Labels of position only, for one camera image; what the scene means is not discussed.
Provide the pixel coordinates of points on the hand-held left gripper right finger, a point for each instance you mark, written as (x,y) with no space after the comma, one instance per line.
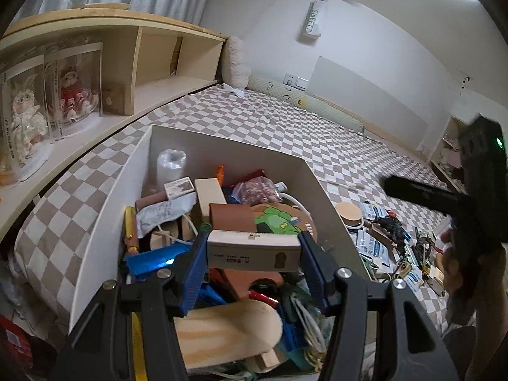
(317,281)

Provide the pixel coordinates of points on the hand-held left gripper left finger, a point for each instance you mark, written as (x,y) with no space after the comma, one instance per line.
(194,281)

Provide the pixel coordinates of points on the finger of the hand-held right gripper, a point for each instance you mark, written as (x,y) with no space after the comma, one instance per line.
(420,195)

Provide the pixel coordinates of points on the white beige small box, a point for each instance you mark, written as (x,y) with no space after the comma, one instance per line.
(246,252)

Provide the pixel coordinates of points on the rounded wooden block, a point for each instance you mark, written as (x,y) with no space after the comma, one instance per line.
(226,333)

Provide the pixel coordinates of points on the white cardboard box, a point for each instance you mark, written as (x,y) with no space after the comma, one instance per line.
(115,214)

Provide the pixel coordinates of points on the person's right forearm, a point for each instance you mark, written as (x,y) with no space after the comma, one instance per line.
(490,305)

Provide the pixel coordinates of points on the person's right hand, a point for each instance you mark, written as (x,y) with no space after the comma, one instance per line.
(456,281)

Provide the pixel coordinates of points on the dark knitted scrunchie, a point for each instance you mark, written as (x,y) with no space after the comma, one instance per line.
(393,228)

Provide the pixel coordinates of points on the pile of clothes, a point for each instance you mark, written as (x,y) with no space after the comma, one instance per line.
(450,156)

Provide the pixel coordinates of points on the shiny blue box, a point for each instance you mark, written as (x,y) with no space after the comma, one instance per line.
(154,260)

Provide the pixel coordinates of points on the blue white sachet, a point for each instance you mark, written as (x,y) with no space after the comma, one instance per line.
(375,209)

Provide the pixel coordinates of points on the brown hair claw clip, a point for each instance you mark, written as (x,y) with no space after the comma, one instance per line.
(424,244)

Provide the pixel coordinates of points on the blue white mask packet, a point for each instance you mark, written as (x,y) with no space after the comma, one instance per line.
(369,244)

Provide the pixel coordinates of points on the wooden closet shelf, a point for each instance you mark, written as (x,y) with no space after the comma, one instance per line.
(448,127)

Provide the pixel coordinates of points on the crumpled white packet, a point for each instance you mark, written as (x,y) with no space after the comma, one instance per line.
(162,214)

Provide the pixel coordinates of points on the green frog coaster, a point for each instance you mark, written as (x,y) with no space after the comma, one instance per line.
(278,218)

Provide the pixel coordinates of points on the round cork lid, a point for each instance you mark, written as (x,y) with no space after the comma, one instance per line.
(347,212)

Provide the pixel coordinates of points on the small cream box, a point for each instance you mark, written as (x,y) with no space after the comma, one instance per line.
(436,276)

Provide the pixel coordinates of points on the brown roll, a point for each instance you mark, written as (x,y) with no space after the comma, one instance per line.
(151,200)

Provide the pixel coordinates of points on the small grey printed box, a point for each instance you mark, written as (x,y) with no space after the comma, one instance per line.
(179,187)

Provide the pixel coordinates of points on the bag of pink beads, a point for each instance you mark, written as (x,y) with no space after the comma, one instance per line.
(256,192)

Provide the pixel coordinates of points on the white headboard panel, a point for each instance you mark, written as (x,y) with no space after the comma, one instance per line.
(365,95)

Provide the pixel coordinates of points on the clear plastic roll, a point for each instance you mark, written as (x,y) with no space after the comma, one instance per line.
(171,164)

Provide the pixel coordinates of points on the green bolster pillow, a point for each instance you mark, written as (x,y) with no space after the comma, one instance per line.
(317,105)

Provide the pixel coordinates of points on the checkered bed blanket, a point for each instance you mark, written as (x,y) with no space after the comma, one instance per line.
(278,127)

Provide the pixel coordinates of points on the red bag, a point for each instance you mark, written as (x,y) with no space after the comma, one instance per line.
(14,341)

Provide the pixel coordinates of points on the brown cardboard box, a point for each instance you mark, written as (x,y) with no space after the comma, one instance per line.
(114,99)

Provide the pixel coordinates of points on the hanging white paper bag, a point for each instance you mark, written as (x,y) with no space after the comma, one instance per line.
(313,20)

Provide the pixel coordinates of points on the fluffy white pillow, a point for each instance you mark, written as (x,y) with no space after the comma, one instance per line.
(234,63)

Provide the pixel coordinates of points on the wooden shelf unit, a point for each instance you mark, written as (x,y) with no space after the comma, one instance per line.
(158,59)

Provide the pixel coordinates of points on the doll case with red dress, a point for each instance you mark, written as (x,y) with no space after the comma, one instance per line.
(73,91)

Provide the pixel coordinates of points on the doll case with white dress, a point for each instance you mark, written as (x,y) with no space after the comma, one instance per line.
(26,119)

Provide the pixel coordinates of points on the white wall socket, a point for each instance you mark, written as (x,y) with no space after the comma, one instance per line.
(424,149)
(295,81)

